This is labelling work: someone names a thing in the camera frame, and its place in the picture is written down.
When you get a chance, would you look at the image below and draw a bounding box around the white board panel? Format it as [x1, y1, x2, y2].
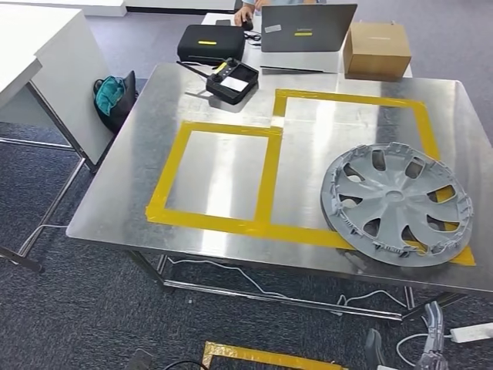
[30, 10, 115, 167]

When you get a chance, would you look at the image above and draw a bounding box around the stainless steel workbench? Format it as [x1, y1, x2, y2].
[66, 62, 493, 323]

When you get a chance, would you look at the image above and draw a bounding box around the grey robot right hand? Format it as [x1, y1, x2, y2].
[415, 301, 449, 370]

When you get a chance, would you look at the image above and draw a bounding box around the grey plastic wheel hubcap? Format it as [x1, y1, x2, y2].
[320, 142, 474, 267]

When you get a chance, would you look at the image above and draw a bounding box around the black remote controller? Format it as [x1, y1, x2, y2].
[176, 57, 259, 106]

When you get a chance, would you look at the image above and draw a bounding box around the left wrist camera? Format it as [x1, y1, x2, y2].
[127, 348, 153, 370]

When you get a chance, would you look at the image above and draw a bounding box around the white low platform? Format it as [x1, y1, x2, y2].
[0, 0, 127, 17]

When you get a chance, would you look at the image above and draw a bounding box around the white power strip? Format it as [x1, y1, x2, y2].
[449, 322, 493, 344]

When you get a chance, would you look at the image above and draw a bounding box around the white cable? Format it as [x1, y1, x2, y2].
[167, 257, 407, 310]
[23, 224, 69, 257]
[397, 332, 452, 368]

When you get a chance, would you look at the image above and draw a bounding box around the black zip case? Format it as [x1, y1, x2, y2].
[176, 24, 247, 65]

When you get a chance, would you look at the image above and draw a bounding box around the grey laptop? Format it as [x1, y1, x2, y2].
[260, 4, 358, 75]

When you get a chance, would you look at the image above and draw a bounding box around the black bag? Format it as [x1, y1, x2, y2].
[92, 70, 139, 135]

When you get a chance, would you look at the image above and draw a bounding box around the small yellow tape rectangle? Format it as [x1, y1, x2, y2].
[145, 120, 283, 237]

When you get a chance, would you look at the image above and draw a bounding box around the brown cardboard box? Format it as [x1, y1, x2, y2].
[342, 21, 412, 82]

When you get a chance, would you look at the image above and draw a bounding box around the person at laptop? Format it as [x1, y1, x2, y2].
[234, 0, 320, 26]

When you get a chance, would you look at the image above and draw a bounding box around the white low cabinet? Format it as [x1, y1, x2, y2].
[125, 0, 237, 12]

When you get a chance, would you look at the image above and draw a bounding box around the white desk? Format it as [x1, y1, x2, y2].
[201, 12, 413, 79]

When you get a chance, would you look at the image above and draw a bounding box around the yellow tape square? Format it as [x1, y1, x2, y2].
[201, 341, 348, 370]

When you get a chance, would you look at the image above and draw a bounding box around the steel leg table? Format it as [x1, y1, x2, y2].
[0, 4, 97, 274]

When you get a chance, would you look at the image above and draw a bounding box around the large yellow tape rectangle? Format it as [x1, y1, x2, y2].
[254, 88, 476, 267]

